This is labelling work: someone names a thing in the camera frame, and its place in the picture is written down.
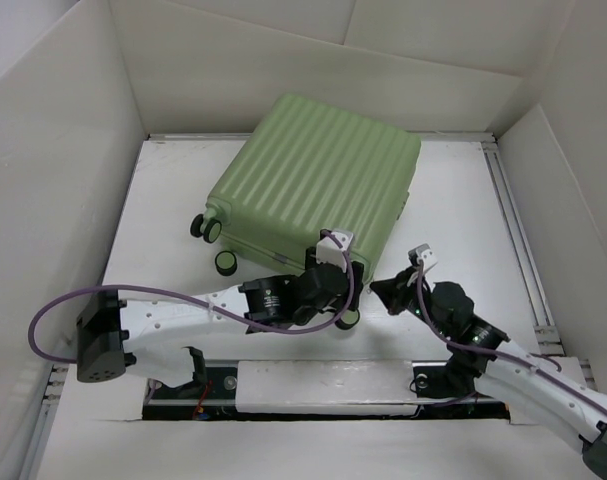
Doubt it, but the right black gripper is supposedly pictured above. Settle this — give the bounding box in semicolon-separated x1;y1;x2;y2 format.
368;266;452;338

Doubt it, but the green hard-shell suitcase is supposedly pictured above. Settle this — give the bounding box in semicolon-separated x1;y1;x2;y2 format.
189;92;423;331

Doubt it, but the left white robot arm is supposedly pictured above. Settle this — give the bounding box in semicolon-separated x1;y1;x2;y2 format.
76;250;365;397

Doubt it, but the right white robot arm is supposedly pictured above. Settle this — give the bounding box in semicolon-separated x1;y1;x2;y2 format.
370;267;607;479

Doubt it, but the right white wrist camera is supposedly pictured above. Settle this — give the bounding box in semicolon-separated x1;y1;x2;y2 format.
408;243;438;274

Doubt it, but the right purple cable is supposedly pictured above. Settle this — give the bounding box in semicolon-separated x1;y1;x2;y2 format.
413;259;607;416

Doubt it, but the purple cable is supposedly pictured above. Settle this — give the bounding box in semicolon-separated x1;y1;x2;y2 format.
28;232;357;364
413;259;607;416

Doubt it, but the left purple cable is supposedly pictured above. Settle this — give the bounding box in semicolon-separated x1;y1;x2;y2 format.
28;232;357;364

